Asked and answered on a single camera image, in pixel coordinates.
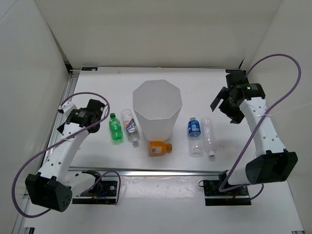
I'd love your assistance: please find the aluminium table rail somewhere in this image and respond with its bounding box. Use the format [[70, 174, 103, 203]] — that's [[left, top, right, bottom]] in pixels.
[[69, 166, 221, 176]]

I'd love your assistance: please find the white zip tie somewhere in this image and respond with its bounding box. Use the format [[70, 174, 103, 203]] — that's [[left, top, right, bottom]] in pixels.
[[253, 102, 312, 119]]

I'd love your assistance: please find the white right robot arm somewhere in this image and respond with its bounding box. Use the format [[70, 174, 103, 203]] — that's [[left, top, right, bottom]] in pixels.
[[210, 70, 298, 195]]

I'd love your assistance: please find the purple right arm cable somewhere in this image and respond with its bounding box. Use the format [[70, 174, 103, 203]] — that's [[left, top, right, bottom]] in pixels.
[[218, 53, 302, 201]]

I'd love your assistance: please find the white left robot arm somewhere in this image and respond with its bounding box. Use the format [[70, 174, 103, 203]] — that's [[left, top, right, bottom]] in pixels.
[[25, 99, 105, 212]]

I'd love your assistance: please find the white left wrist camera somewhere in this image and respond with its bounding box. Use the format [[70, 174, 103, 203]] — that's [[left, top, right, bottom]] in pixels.
[[58, 101, 76, 115]]

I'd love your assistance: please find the white octagonal bin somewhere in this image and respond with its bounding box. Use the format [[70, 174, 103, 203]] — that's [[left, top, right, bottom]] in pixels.
[[133, 79, 182, 141]]

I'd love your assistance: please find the clear plastic bottle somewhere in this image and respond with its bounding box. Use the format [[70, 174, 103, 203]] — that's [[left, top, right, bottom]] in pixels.
[[200, 117, 216, 158]]

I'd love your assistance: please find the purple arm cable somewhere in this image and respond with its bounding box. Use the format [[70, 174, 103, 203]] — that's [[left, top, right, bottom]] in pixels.
[[12, 92, 121, 217], [218, 53, 302, 201]]

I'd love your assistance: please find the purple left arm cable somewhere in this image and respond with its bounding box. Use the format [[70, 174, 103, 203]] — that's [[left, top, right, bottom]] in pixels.
[[12, 92, 121, 217]]

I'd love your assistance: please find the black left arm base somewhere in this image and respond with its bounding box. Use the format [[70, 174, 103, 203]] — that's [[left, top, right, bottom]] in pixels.
[[72, 170, 121, 205]]

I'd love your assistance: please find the clear bottle blue label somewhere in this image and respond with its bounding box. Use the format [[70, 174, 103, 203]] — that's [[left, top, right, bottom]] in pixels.
[[188, 116, 203, 157]]

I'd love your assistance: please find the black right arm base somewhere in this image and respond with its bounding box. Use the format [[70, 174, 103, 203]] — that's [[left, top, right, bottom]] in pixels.
[[198, 172, 251, 206]]

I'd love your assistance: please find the clear bottle red-blue label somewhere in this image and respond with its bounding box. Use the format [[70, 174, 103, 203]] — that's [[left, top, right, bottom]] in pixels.
[[121, 109, 139, 147]]

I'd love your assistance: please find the orange juice bottle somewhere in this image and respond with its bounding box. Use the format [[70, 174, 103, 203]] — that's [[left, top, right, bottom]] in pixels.
[[148, 141, 173, 156]]

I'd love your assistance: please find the green plastic bottle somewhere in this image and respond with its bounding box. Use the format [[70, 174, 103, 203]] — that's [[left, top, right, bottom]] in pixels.
[[109, 113, 123, 142]]

